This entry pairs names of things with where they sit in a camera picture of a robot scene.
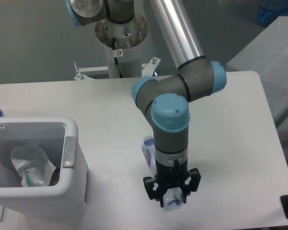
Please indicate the white plastic wrapper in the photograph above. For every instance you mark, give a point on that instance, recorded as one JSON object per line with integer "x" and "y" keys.
{"x": 32, "y": 164}

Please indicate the clear crushed plastic bottle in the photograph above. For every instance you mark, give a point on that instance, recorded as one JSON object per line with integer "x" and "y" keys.
{"x": 173, "y": 198}

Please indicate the white covered box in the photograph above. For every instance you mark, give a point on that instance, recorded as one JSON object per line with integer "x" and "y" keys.
{"x": 267, "y": 55}

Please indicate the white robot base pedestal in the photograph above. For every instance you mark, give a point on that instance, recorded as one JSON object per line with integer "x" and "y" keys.
{"x": 122, "y": 35}

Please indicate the white plastic trash can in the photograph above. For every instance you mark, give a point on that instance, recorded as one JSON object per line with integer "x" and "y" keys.
{"x": 58, "y": 137}

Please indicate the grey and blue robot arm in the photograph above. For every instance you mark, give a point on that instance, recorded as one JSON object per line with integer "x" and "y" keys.
{"x": 164, "y": 103}

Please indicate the blue and yellow packet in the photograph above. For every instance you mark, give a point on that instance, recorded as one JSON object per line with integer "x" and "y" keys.
{"x": 55, "y": 177}

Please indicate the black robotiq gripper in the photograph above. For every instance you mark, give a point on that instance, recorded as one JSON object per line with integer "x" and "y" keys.
{"x": 171, "y": 177}

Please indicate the blue bag in background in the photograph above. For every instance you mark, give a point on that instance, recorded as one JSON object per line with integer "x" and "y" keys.
{"x": 270, "y": 10}

